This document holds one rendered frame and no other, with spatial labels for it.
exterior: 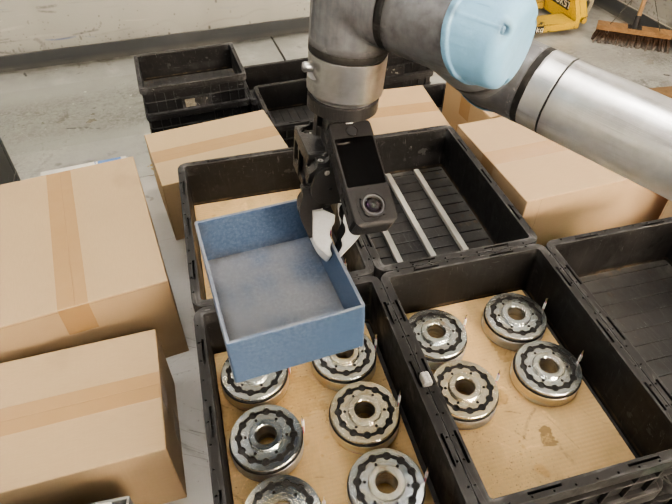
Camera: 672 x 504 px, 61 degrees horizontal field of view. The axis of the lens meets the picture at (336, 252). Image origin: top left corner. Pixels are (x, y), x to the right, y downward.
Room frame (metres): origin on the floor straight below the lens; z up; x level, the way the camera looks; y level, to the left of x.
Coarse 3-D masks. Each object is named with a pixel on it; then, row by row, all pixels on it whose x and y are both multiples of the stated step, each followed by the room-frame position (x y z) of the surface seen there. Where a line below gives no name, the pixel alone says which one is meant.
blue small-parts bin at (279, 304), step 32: (224, 224) 0.54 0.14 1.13; (256, 224) 0.55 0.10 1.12; (288, 224) 0.57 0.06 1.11; (224, 256) 0.54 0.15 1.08; (256, 256) 0.54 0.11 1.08; (288, 256) 0.54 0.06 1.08; (224, 288) 0.48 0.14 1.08; (256, 288) 0.48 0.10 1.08; (288, 288) 0.48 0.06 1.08; (320, 288) 0.48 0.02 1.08; (352, 288) 0.42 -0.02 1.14; (224, 320) 0.43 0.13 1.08; (256, 320) 0.43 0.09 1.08; (288, 320) 0.43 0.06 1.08; (320, 320) 0.38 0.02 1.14; (352, 320) 0.39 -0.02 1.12; (256, 352) 0.35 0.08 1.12; (288, 352) 0.36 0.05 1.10; (320, 352) 0.38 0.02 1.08
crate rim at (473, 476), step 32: (480, 256) 0.69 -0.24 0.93; (544, 256) 0.69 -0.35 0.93; (384, 288) 0.61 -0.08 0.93; (576, 288) 0.61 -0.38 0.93; (416, 352) 0.49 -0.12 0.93; (640, 384) 0.44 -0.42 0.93; (448, 416) 0.39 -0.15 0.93; (480, 480) 0.30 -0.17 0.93; (576, 480) 0.30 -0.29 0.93; (608, 480) 0.30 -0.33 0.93
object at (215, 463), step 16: (384, 304) 0.59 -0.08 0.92; (400, 336) 0.52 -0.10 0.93; (208, 368) 0.46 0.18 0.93; (416, 368) 0.46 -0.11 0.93; (208, 384) 0.43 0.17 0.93; (416, 384) 0.43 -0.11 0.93; (208, 400) 0.41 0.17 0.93; (432, 400) 0.41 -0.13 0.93; (208, 416) 0.39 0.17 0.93; (432, 416) 0.39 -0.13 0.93; (208, 432) 0.36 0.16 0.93; (208, 448) 0.34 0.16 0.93; (448, 448) 0.34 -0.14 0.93; (448, 464) 0.32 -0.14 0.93; (464, 480) 0.30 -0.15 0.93; (224, 496) 0.28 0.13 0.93; (464, 496) 0.28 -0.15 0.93
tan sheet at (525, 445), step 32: (480, 320) 0.63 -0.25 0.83; (480, 352) 0.56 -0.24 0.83; (512, 352) 0.56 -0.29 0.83; (512, 384) 0.50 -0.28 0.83; (512, 416) 0.44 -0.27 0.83; (544, 416) 0.44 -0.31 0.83; (576, 416) 0.44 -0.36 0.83; (480, 448) 0.39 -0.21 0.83; (512, 448) 0.39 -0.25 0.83; (544, 448) 0.39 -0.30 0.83; (576, 448) 0.39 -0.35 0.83; (608, 448) 0.39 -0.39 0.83; (512, 480) 0.35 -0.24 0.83; (544, 480) 0.35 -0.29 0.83
